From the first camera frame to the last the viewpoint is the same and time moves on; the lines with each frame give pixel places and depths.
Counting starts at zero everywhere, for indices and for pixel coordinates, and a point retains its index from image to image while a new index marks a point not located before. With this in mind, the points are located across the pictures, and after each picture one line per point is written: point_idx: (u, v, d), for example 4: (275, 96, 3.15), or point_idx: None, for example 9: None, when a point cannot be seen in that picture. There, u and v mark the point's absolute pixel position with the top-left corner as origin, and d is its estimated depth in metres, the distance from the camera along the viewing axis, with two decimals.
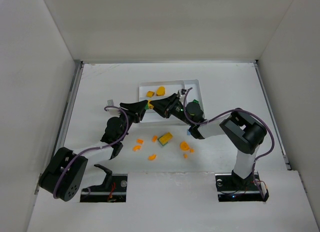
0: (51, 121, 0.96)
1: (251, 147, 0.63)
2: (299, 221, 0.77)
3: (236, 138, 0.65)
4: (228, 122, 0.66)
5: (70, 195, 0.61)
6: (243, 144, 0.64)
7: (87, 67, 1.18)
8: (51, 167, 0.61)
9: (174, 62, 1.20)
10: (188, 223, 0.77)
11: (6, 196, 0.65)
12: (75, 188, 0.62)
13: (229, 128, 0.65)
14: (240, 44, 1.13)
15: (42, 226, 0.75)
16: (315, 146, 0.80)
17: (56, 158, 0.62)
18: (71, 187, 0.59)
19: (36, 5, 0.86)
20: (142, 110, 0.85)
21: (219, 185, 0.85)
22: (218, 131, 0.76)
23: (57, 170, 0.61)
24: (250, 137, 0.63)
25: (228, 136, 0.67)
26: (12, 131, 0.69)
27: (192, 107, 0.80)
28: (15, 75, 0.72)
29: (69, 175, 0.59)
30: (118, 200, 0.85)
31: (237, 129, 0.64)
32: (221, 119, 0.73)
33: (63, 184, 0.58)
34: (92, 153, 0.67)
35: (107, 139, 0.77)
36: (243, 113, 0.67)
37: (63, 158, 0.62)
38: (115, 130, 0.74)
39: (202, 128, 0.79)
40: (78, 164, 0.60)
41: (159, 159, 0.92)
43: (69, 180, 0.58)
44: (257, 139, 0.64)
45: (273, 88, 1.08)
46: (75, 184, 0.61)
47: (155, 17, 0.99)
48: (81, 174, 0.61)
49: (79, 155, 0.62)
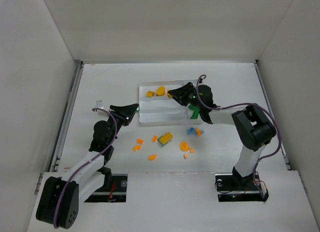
0: (51, 121, 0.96)
1: (256, 143, 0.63)
2: (299, 221, 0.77)
3: (244, 130, 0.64)
4: (241, 112, 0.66)
5: (71, 221, 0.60)
6: (248, 139, 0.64)
7: (87, 67, 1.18)
8: (44, 201, 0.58)
9: (174, 62, 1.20)
10: (188, 223, 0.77)
11: (6, 196, 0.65)
12: (74, 213, 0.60)
13: (240, 120, 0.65)
14: (241, 44, 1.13)
15: (42, 226, 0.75)
16: (315, 146, 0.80)
17: (45, 190, 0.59)
18: (70, 215, 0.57)
19: (36, 5, 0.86)
20: (131, 115, 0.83)
21: (219, 185, 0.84)
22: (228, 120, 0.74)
23: (51, 201, 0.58)
24: (256, 132, 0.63)
25: (237, 127, 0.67)
26: (12, 131, 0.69)
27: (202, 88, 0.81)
28: (15, 76, 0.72)
29: (64, 203, 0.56)
30: (118, 200, 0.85)
31: (248, 122, 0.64)
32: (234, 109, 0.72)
33: (60, 214, 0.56)
34: (83, 173, 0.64)
35: (97, 145, 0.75)
36: (258, 110, 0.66)
37: (55, 187, 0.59)
38: (103, 134, 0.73)
39: (214, 115, 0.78)
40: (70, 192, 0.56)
41: (159, 159, 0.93)
43: (65, 210, 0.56)
44: (264, 138, 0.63)
45: (273, 88, 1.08)
46: (73, 209, 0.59)
47: (155, 16, 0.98)
48: (76, 198, 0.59)
49: (69, 183, 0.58)
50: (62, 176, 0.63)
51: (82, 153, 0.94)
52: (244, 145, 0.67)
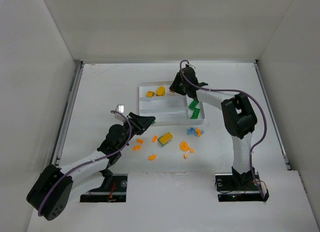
0: (51, 121, 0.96)
1: (238, 131, 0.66)
2: (298, 221, 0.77)
3: (229, 119, 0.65)
4: (229, 102, 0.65)
5: (55, 214, 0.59)
6: (232, 127, 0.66)
7: (86, 67, 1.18)
8: (38, 185, 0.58)
9: (174, 62, 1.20)
10: (188, 223, 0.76)
11: (6, 196, 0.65)
12: (61, 207, 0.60)
13: (227, 108, 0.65)
14: (241, 44, 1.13)
15: (42, 227, 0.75)
16: (315, 146, 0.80)
17: (43, 175, 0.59)
18: (56, 208, 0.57)
19: (36, 5, 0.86)
20: (144, 127, 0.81)
21: (219, 185, 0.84)
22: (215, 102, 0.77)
23: (43, 189, 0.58)
24: (240, 122, 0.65)
25: (223, 113, 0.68)
26: (12, 131, 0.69)
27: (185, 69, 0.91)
28: (16, 75, 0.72)
29: (54, 194, 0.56)
30: (118, 200, 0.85)
31: (233, 111, 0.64)
32: (224, 97, 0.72)
33: (46, 205, 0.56)
34: (81, 171, 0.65)
35: (107, 147, 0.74)
36: (245, 99, 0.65)
37: (52, 176, 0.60)
38: (116, 138, 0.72)
39: (200, 93, 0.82)
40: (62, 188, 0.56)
41: (158, 159, 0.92)
43: (52, 203, 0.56)
44: (246, 126, 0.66)
45: (273, 88, 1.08)
46: (61, 204, 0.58)
47: (155, 17, 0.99)
48: (67, 194, 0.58)
49: (65, 177, 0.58)
50: (62, 168, 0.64)
51: (82, 153, 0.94)
52: (228, 129, 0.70)
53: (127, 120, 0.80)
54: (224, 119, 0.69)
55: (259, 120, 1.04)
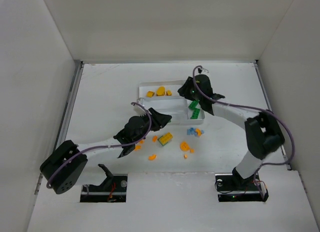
0: (50, 121, 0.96)
1: (264, 151, 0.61)
2: (298, 221, 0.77)
3: (253, 136, 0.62)
4: (253, 121, 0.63)
5: (63, 189, 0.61)
6: (257, 147, 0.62)
7: (87, 67, 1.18)
8: (53, 157, 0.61)
9: (174, 62, 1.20)
10: (188, 224, 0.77)
11: (6, 196, 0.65)
12: (70, 184, 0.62)
13: (251, 127, 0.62)
14: (241, 45, 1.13)
15: (43, 227, 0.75)
16: (315, 146, 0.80)
17: (60, 149, 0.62)
18: (66, 183, 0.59)
19: (36, 5, 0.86)
20: (162, 124, 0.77)
21: (219, 185, 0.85)
22: (236, 120, 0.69)
23: (58, 161, 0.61)
24: (266, 141, 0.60)
25: (247, 133, 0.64)
26: (12, 131, 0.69)
27: (198, 76, 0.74)
28: (16, 76, 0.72)
29: (68, 168, 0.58)
30: (118, 200, 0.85)
31: (258, 130, 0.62)
32: (247, 114, 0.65)
33: (58, 177, 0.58)
34: (96, 153, 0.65)
35: (123, 137, 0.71)
36: (272, 117, 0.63)
37: (67, 152, 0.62)
38: (134, 129, 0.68)
39: (217, 107, 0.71)
40: (78, 162, 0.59)
41: (159, 159, 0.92)
43: (65, 176, 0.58)
44: (273, 148, 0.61)
45: (273, 88, 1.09)
46: (70, 180, 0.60)
47: (155, 17, 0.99)
48: (79, 170, 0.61)
49: (81, 153, 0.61)
50: (79, 144, 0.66)
51: None
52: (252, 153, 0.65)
53: (147, 112, 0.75)
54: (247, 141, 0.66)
55: None
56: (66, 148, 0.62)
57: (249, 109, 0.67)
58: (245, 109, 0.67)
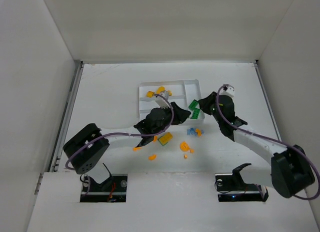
0: (51, 121, 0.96)
1: (291, 192, 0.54)
2: (298, 221, 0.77)
3: (280, 175, 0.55)
4: (281, 158, 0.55)
5: (83, 170, 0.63)
6: (283, 187, 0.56)
7: (87, 67, 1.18)
8: (76, 138, 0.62)
9: (174, 62, 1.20)
10: (188, 224, 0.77)
11: (6, 196, 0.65)
12: (90, 166, 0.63)
13: (279, 166, 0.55)
14: (241, 45, 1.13)
15: (43, 227, 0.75)
16: (315, 146, 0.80)
17: (83, 131, 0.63)
18: (86, 164, 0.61)
19: (36, 5, 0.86)
20: (182, 119, 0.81)
21: (219, 185, 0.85)
22: (260, 152, 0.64)
23: (81, 143, 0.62)
24: (294, 181, 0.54)
25: (273, 171, 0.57)
26: (12, 131, 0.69)
27: (221, 98, 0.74)
28: (16, 75, 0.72)
29: (90, 150, 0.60)
30: (118, 200, 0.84)
31: (287, 169, 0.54)
32: (273, 149, 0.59)
33: (79, 159, 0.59)
34: (117, 139, 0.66)
35: (142, 127, 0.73)
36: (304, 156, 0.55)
37: (89, 135, 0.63)
38: (155, 121, 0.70)
39: (239, 135, 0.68)
40: (100, 146, 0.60)
41: (159, 159, 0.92)
43: (86, 157, 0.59)
44: (302, 187, 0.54)
45: (273, 88, 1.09)
46: (91, 162, 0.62)
47: (155, 17, 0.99)
48: (100, 154, 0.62)
49: (103, 137, 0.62)
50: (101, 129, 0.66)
51: None
52: (279, 191, 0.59)
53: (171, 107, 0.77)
54: (273, 177, 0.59)
55: (259, 120, 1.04)
56: (89, 131, 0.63)
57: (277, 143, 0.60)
58: (271, 142, 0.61)
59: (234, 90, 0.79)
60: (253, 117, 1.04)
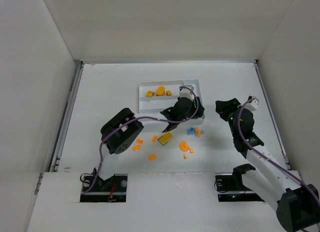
0: (51, 121, 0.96)
1: (294, 228, 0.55)
2: None
3: (287, 212, 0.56)
4: (293, 196, 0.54)
5: (119, 151, 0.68)
6: (287, 222, 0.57)
7: (86, 67, 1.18)
8: (113, 122, 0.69)
9: (174, 62, 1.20)
10: (188, 224, 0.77)
11: (6, 196, 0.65)
12: (125, 147, 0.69)
13: (290, 206, 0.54)
14: (241, 45, 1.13)
15: (42, 227, 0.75)
16: (315, 146, 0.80)
17: (119, 115, 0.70)
18: (122, 145, 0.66)
19: (36, 5, 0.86)
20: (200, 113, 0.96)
21: (219, 185, 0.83)
22: (268, 179, 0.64)
23: (117, 125, 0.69)
24: (300, 221, 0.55)
25: (280, 203, 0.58)
26: (12, 132, 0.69)
27: (244, 114, 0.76)
28: (15, 75, 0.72)
29: (126, 132, 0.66)
30: (118, 200, 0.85)
31: (296, 209, 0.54)
32: (285, 183, 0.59)
33: (116, 139, 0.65)
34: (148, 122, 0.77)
35: (168, 114, 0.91)
36: (316, 199, 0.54)
37: (124, 118, 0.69)
38: (181, 110, 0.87)
39: (253, 156, 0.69)
40: (134, 127, 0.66)
41: (159, 159, 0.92)
43: (123, 137, 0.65)
44: (306, 225, 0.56)
45: (273, 88, 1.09)
46: (127, 144, 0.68)
47: (155, 17, 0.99)
48: (134, 136, 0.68)
49: (137, 120, 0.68)
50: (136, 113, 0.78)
51: (81, 153, 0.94)
52: (280, 220, 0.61)
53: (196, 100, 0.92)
54: (278, 207, 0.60)
55: (259, 119, 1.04)
56: (123, 115, 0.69)
57: (291, 177, 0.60)
58: (284, 174, 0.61)
59: (258, 103, 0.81)
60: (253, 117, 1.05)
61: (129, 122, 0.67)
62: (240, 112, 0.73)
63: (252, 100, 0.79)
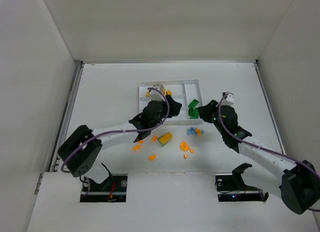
0: (50, 121, 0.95)
1: (302, 208, 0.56)
2: (297, 221, 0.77)
3: (292, 193, 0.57)
4: (292, 175, 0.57)
5: (80, 173, 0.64)
6: (294, 204, 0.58)
7: (87, 67, 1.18)
8: (69, 142, 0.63)
9: (174, 62, 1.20)
10: (188, 224, 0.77)
11: (6, 196, 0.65)
12: (86, 167, 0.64)
13: (291, 185, 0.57)
14: (241, 45, 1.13)
15: (42, 227, 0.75)
16: (315, 146, 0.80)
17: (75, 134, 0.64)
18: (82, 167, 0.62)
19: (36, 5, 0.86)
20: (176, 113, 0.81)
21: (219, 185, 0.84)
22: (265, 165, 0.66)
23: (74, 145, 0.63)
24: (306, 199, 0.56)
25: (284, 187, 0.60)
26: (12, 131, 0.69)
27: (225, 110, 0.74)
28: (15, 75, 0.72)
29: (84, 152, 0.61)
30: (118, 200, 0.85)
31: (299, 187, 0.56)
32: (281, 165, 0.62)
33: (73, 161, 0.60)
34: (112, 136, 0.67)
35: (138, 121, 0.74)
36: (313, 173, 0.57)
37: (83, 136, 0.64)
38: (153, 113, 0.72)
39: (244, 147, 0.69)
40: (92, 147, 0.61)
41: (159, 159, 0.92)
43: (80, 159, 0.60)
44: (313, 202, 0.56)
45: (273, 88, 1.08)
46: (87, 165, 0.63)
47: (155, 17, 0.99)
48: (94, 155, 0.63)
49: (95, 138, 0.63)
50: (94, 129, 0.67)
51: None
52: (288, 205, 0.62)
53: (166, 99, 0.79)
54: (283, 193, 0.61)
55: (259, 119, 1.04)
56: (80, 133, 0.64)
57: (285, 158, 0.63)
58: (279, 157, 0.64)
59: (233, 97, 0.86)
60: (253, 117, 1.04)
61: (86, 141, 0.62)
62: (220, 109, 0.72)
63: (227, 95, 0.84)
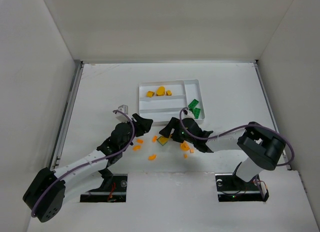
0: (50, 121, 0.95)
1: (272, 162, 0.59)
2: (297, 221, 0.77)
3: (256, 155, 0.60)
4: (246, 139, 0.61)
5: (49, 216, 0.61)
6: (265, 162, 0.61)
7: (86, 67, 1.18)
8: (33, 187, 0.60)
9: (174, 62, 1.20)
10: (188, 224, 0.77)
11: (6, 196, 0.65)
12: (56, 209, 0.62)
13: (250, 148, 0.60)
14: (241, 45, 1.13)
15: (43, 227, 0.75)
16: (315, 146, 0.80)
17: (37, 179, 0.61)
18: (50, 211, 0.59)
19: (36, 5, 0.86)
20: (146, 129, 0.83)
21: (219, 185, 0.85)
22: (229, 146, 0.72)
23: (38, 190, 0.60)
24: (270, 152, 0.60)
25: (247, 154, 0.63)
26: (11, 132, 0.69)
27: (186, 122, 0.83)
28: (15, 76, 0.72)
29: (49, 197, 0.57)
30: (118, 200, 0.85)
31: (256, 146, 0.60)
32: (235, 136, 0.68)
33: (39, 208, 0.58)
34: (78, 172, 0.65)
35: (108, 146, 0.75)
36: (261, 127, 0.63)
37: (47, 178, 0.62)
38: (121, 136, 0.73)
39: (211, 143, 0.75)
40: (56, 191, 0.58)
41: (158, 159, 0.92)
43: (46, 206, 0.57)
44: (275, 152, 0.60)
45: (273, 88, 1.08)
46: (55, 207, 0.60)
47: (155, 17, 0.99)
48: (61, 197, 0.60)
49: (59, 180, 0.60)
50: (56, 170, 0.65)
51: (82, 153, 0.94)
52: (262, 168, 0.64)
53: (130, 121, 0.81)
54: (252, 160, 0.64)
55: (259, 119, 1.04)
56: (42, 177, 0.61)
57: (237, 131, 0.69)
58: (231, 132, 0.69)
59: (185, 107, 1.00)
60: (253, 117, 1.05)
61: (49, 186, 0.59)
62: (182, 123, 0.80)
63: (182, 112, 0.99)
